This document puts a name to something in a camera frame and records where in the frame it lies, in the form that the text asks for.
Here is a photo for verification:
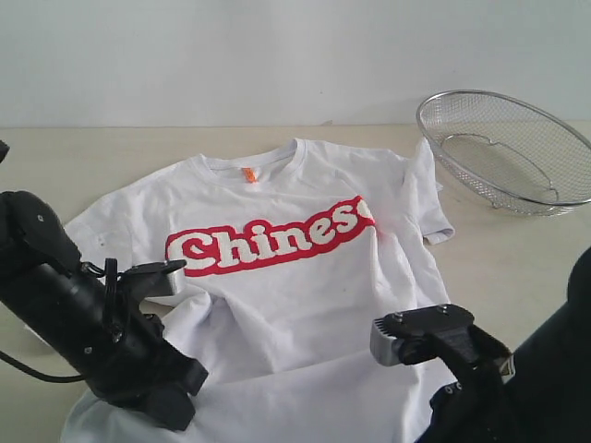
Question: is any metal wire mesh basket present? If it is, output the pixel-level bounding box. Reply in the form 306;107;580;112
416;90;590;216

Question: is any white t-shirt red logo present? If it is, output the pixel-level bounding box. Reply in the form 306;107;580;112
61;139;454;442

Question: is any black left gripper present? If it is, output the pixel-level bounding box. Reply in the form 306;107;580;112
89;317;209;431

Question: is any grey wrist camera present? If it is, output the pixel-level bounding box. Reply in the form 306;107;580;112
368;303;476;368
117;259;188;304

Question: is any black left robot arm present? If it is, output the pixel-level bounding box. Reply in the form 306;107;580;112
1;191;208;431

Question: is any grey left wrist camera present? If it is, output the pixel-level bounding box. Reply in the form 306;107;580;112
117;259;188;304

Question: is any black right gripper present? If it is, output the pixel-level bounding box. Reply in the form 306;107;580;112
418;325;517;442

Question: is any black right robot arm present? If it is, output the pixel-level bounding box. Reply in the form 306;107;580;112
420;252;590;442

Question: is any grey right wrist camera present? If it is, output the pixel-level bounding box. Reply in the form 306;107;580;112
368;303;476;368

